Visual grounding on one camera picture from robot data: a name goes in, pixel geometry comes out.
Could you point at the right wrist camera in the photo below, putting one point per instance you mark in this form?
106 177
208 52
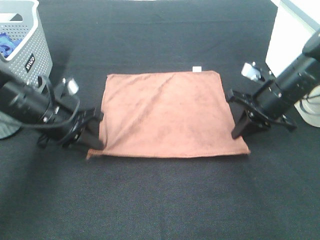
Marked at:
251 71

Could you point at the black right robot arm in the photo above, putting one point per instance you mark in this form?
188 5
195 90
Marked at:
277 94

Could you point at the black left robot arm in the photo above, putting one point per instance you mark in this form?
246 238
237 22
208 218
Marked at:
55 114

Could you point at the orange-brown towel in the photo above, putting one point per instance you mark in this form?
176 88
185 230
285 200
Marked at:
167 115

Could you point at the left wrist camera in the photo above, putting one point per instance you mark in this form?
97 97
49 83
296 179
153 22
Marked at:
67 87

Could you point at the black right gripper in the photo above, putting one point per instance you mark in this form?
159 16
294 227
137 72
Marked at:
253 120

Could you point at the black table cloth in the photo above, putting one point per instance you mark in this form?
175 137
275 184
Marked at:
58 194

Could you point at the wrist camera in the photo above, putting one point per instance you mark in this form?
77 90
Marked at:
67 87
251 71

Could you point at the blue towel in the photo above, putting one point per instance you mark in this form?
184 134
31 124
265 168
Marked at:
7 45

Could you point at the white container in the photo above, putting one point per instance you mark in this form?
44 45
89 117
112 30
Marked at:
295 22

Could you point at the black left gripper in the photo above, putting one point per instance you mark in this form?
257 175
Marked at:
82 131

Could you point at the grey perforated laundry basket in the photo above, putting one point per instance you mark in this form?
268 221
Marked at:
20 21

